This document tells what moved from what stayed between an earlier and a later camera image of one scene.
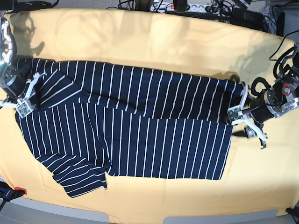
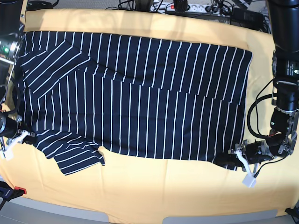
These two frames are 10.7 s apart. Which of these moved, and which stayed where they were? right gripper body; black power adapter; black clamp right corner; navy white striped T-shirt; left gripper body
Moved: right gripper body; left gripper body; navy white striped T-shirt
Stayed: black power adapter; black clamp right corner
